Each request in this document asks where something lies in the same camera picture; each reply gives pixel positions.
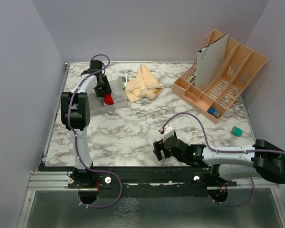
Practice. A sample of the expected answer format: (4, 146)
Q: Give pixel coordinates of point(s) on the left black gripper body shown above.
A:
(103, 88)

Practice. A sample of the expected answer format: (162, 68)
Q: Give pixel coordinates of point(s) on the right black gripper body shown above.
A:
(167, 154)

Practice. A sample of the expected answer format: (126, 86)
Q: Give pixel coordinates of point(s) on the red boxer underwear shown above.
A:
(108, 100)

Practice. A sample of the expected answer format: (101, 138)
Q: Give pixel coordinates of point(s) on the clear plastic storage box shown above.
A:
(119, 98)

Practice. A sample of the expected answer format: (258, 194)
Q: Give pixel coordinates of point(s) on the beige underwear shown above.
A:
(145, 85)

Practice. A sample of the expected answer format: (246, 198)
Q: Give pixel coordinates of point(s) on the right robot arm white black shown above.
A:
(262, 159)

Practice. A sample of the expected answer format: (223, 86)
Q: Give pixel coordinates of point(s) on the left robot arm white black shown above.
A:
(76, 116)

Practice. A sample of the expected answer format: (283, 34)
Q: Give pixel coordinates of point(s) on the grey rolled underwear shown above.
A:
(94, 102)

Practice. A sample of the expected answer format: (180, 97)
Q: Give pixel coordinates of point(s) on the blue capped small bottle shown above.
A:
(215, 113)

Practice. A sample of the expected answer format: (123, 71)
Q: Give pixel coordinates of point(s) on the green grey eraser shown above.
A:
(236, 131)

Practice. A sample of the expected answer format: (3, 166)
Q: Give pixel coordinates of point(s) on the white folder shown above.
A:
(209, 60)

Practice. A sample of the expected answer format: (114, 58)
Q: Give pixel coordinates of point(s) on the peach desk organizer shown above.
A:
(239, 67)

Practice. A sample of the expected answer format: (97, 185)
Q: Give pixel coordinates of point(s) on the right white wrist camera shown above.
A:
(166, 131)

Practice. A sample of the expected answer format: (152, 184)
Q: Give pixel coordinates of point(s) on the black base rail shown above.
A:
(143, 182)

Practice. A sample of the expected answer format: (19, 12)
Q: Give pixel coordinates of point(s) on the aluminium frame rail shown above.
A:
(124, 138)

